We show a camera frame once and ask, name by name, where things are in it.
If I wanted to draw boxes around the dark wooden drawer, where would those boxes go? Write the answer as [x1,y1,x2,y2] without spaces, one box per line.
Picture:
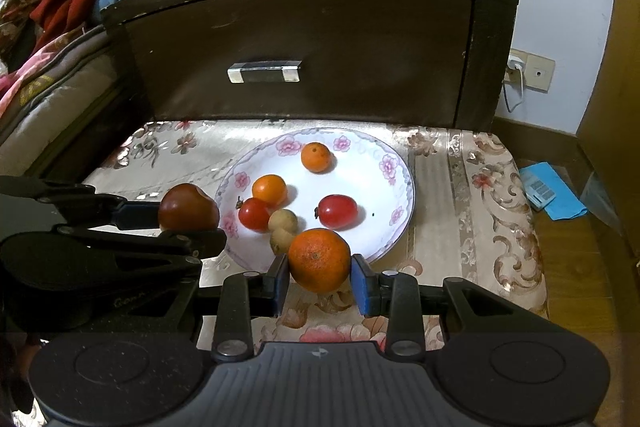
[122,0,476,122]

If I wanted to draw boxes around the dark wooden bed frame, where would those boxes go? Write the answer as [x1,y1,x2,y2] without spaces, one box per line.
[0,77,156,188]

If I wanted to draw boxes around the pink and white blanket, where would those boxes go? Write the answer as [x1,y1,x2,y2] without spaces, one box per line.
[0,27,106,118]

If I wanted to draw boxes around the metal drawer handle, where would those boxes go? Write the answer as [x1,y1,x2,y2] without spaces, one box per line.
[227,60,303,84]

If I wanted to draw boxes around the smooth orange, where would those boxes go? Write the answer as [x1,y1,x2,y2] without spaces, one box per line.
[251,174,288,208]

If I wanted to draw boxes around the white charger plug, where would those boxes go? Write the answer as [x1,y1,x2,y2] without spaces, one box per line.
[506,52,528,80]

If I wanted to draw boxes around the white floral plate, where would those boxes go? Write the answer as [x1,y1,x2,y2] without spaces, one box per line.
[214,127,417,269]

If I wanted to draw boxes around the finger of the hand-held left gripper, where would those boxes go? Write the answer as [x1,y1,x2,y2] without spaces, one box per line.
[0,176,162,233]
[0,227,227,292]

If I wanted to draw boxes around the beige wall socket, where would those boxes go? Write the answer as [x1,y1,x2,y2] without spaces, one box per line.
[525,54,556,94]

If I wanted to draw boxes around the oblong red cherry tomato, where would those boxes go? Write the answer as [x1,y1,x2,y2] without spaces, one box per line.
[314,194,359,229]

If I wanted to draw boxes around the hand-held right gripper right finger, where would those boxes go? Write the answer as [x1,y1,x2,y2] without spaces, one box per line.
[350,253,546,358]

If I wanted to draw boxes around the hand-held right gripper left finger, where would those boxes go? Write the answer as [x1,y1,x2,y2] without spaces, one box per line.
[192,252,292,363]

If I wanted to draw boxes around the round red cherry tomato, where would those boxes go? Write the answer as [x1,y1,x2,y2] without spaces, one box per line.
[236,196,274,234]

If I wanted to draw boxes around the tan longan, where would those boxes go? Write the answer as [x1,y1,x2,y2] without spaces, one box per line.
[269,228,296,255]
[268,209,300,234]

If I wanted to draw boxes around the white charger cable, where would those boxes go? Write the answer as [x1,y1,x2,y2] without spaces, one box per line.
[502,72,526,114]

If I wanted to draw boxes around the small orange with stem dot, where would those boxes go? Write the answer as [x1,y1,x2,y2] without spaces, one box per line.
[301,142,333,174]

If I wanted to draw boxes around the blue packet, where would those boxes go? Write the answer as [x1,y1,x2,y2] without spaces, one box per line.
[519,162,588,222]

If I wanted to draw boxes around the light wooden cabinet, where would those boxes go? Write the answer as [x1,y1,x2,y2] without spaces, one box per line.
[575,0,640,268]

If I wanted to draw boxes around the floral beige tablecloth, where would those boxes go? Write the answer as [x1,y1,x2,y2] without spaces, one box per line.
[77,118,549,350]

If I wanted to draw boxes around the large orange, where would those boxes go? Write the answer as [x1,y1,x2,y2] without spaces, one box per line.
[288,228,352,294]

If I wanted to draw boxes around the dark red-brown tomato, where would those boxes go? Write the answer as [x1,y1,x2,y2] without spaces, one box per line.
[158,183,221,233]

